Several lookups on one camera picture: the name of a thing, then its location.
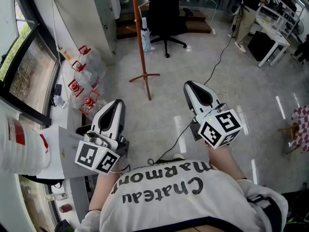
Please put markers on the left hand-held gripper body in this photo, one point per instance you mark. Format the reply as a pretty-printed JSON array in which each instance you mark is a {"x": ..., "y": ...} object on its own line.
[{"x": 96, "y": 153}]

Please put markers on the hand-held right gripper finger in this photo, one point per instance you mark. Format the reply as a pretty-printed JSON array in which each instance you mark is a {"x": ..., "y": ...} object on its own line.
[
  {"x": 189, "y": 95},
  {"x": 205, "y": 98}
]

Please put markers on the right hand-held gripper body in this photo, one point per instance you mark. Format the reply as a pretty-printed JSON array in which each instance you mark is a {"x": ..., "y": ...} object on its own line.
[{"x": 217, "y": 129}]

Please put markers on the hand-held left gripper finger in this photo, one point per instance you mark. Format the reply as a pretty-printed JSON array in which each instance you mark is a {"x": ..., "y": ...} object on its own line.
[
  {"x": 99, "y": 123},
  {"x": 122, "y": 120}
]

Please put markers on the light blue folding umbrella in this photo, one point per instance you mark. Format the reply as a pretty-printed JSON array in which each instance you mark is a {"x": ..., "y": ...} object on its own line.
[{"x": 146, "y": 40}]

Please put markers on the brown wooden coat rack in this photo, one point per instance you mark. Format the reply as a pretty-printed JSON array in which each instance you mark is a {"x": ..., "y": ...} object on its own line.
[{"x": 138, "y": 20}]

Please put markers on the person's right forearm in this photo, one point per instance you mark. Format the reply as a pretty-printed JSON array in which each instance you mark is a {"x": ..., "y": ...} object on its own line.
[{"x": 224, "y": 163}]

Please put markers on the person's left forearm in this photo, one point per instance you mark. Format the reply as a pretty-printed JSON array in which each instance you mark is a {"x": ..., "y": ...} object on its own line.
[{"x": 101, "y": 192}]

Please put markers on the white cardboard box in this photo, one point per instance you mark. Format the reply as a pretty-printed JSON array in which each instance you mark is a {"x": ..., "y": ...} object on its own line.
[{"x": 62, "y": 149}]

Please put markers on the crumpled clear plastic bottle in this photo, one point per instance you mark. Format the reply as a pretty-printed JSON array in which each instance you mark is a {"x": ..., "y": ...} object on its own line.
[{"x": 59, "y": 101}]

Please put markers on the person's white shoe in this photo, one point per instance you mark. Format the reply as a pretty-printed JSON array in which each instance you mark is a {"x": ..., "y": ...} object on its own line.
[{"x": 179, "y": 156}]

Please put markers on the dark blue cloth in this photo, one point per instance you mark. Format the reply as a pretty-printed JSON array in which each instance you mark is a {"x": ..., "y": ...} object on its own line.
[{"x": 58, "y": 89}]

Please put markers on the red can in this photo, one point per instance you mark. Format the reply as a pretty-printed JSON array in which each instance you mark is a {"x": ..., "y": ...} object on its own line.
[{"x": 65, "y": 208}]

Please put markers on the dark wooden platform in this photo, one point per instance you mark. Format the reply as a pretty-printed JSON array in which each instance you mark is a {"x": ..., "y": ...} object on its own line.
[{"x": 198, "y": 25}]

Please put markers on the wooden stool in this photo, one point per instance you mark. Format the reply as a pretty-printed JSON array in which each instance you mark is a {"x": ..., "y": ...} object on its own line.
[{"x": 288, "y": 129}]

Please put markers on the stack of white buckets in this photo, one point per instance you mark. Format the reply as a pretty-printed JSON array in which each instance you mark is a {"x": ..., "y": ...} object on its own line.
[{"x": 24, "y": 153}]

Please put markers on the orange drink bottle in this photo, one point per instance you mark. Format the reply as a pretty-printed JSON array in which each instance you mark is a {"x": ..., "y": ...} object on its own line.
[{"x": 65, "y": 54}]

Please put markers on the black box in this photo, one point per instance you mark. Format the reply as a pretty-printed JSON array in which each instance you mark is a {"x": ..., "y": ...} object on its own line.
[{"x": 262, "y": 46}]

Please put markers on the checked purple white cloth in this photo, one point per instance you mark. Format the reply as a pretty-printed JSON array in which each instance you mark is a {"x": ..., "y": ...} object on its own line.
[{"x": 301, "y": 127}]

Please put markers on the black office chair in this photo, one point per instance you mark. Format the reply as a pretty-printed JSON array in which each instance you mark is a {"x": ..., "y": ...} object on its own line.
[{"x": 164, "y": 8}]

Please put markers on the person's white printed shirt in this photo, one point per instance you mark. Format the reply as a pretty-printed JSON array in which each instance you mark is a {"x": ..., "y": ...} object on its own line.
[{"x": 169, "y": 214}]

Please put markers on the white table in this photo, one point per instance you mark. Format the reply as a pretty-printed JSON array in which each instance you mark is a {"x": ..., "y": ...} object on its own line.
[{"x": 272, "y": 30}]

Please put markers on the grey round seat shell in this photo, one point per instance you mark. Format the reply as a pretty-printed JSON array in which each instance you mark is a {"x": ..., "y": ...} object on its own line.
[{"x": 234, "y": 5}]

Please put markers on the grey metal cabinet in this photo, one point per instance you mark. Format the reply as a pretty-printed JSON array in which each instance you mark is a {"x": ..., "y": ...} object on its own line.
[{"x": 103, "y": 20}]

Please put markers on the white cabinet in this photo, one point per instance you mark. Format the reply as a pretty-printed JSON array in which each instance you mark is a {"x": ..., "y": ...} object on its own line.
[{"x": 114, "y": 1}]

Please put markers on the white storage shelf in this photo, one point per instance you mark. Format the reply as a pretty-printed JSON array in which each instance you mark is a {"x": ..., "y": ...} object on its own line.
[{"x": 285, "y": 1}]

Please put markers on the black window frame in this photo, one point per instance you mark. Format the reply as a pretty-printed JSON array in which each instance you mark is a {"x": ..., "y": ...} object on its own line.
[{"x": 31, "y": 33}]

